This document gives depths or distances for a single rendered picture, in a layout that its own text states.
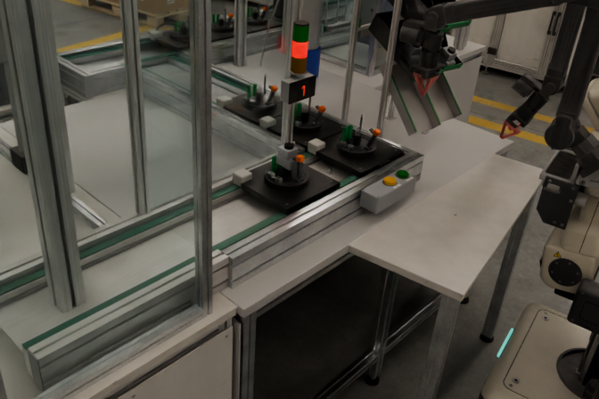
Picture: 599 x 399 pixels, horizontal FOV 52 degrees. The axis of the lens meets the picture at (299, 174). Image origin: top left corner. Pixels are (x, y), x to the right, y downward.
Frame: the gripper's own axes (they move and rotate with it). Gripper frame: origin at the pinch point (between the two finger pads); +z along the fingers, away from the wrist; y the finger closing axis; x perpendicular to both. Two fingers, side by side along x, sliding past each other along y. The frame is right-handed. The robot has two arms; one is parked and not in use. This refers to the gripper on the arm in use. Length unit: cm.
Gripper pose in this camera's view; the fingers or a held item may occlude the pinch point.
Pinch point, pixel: (422, 93)
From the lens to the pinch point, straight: 198.4
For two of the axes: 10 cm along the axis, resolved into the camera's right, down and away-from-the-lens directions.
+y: -6.9, 3.1, -6.5
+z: -0.8, 8.6, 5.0
